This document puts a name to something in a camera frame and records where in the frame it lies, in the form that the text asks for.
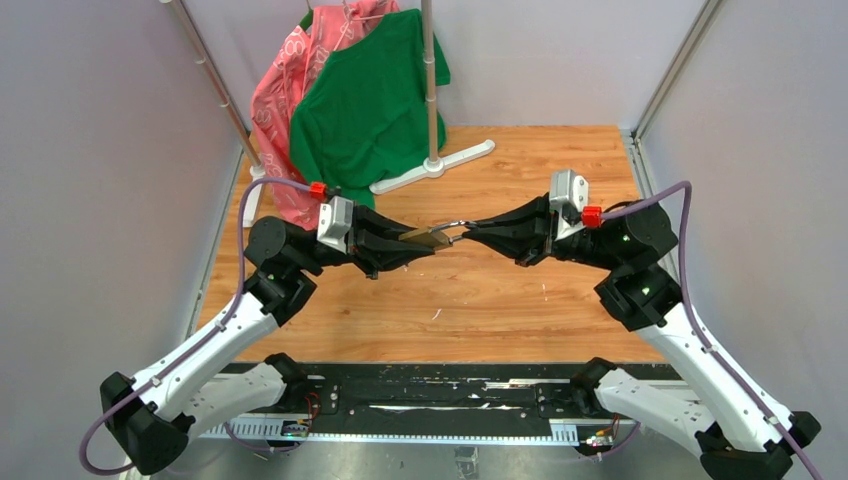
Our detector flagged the green t-shirt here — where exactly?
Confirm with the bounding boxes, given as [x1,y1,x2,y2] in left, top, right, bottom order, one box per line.
[289,9,429,207]

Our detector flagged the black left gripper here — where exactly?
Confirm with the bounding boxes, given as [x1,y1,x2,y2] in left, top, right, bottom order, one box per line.
[294,201,437,281]

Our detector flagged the brass padlock with steel shackle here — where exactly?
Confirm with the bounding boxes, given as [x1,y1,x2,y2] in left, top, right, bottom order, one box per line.
[398,220,475,250]

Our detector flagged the white clothes rack stand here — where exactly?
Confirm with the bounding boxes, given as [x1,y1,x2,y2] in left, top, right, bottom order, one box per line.
[162,1,495,229]

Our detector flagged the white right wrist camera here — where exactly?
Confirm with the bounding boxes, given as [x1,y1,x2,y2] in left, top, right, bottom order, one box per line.
[548,169,589,241]

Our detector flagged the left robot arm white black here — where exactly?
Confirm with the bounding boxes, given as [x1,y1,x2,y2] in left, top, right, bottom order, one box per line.
[100,202,436,475]

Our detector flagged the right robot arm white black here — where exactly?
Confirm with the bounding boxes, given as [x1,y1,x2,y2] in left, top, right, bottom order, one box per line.
[465,196,821,479]

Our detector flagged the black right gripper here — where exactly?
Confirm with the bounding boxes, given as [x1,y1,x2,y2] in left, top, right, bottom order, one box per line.
[458,192,618,270]

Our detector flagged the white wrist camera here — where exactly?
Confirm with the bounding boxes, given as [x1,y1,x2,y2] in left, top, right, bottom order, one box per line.
[316,196,354,253]
[548,169,589,241]

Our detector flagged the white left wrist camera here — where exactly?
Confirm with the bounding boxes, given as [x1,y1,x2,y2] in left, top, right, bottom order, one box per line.
[316,196,354,253]

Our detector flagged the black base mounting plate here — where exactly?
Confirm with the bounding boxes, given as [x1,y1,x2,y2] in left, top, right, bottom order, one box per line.
[206,363,635,447]

